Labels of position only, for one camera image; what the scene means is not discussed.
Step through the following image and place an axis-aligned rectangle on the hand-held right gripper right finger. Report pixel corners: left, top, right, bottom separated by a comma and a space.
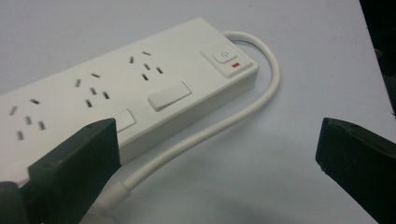
315, 117, 396, 224

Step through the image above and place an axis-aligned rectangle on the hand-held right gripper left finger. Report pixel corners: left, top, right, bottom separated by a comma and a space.
19, 118, 122, 224

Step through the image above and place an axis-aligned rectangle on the white power strip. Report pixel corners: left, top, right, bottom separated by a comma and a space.
0, 17, 260, 188

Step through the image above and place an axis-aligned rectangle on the white power cable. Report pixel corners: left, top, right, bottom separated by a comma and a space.
78, 30, 281, 224

